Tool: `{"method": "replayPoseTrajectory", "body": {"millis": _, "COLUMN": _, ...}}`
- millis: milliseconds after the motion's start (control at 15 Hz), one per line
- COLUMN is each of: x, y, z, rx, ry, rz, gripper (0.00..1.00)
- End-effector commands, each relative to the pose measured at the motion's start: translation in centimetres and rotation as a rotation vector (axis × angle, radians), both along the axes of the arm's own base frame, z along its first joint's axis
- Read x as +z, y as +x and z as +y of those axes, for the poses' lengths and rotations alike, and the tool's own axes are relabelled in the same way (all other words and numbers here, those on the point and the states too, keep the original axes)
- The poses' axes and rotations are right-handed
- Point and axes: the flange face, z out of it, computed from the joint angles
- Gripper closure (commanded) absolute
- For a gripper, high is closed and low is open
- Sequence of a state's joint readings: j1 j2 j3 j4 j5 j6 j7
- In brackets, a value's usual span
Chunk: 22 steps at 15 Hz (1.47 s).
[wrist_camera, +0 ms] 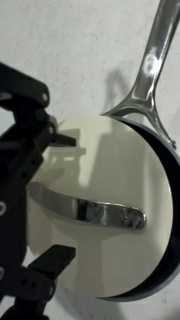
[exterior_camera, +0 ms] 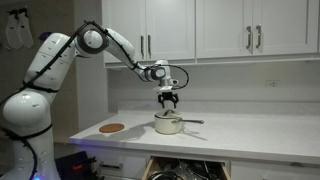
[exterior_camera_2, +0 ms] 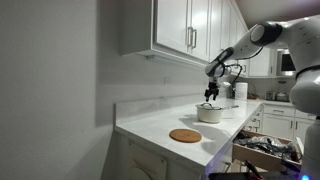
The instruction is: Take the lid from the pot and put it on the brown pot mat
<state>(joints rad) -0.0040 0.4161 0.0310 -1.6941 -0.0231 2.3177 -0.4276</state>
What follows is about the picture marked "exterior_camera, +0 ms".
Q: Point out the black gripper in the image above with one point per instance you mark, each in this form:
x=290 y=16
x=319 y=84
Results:
x=168 y=96

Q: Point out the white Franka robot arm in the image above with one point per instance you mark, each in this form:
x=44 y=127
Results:
x=30 y=106

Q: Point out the brown round pot mat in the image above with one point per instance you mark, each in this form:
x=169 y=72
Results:
x=111 y=128

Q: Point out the open wooden drawer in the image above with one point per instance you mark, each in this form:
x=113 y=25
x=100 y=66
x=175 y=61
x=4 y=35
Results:
x=149 y=168

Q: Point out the white lower drawer front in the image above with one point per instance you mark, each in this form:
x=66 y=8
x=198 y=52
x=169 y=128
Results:
x=133 y=163

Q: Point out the white upper cabinet door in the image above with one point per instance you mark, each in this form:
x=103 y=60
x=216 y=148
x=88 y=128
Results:
x=131 y=20
x=221 y=26
x=288 y=25
x=170 y=28

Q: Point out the black frying pan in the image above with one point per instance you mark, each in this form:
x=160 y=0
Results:
x=163 y=175

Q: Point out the shiny metal cookware pile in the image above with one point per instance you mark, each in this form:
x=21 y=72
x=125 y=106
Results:
x=200 y=170

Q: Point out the white lower cabinet front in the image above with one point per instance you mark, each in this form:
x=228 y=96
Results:
x=276 y=171

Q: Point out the white hanging mitt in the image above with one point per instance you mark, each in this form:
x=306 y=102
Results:
x=12 y=33
x=26 y=31

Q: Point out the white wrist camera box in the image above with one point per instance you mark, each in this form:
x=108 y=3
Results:
x=174 y=82

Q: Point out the white wall outlet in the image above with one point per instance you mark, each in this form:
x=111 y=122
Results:
x=272 y=83

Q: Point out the dark blue wall-mounted object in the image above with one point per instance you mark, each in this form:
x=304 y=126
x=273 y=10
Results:
x=44 y=35

